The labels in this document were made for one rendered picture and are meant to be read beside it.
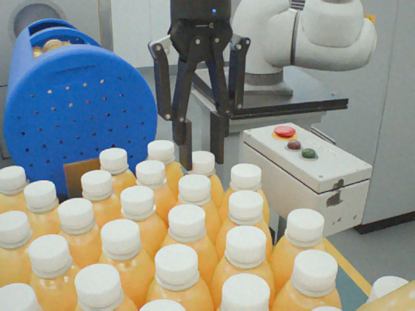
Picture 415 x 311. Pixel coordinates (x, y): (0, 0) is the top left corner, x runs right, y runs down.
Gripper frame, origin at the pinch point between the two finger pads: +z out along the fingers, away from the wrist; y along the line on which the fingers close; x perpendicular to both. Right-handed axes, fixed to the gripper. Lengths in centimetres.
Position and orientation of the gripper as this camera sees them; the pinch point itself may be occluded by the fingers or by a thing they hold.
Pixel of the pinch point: (201, 141)
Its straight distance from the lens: 53.9
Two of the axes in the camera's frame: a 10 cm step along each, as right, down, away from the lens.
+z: 0.0, 9.1, 4.1
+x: 4.2, 3.7, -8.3
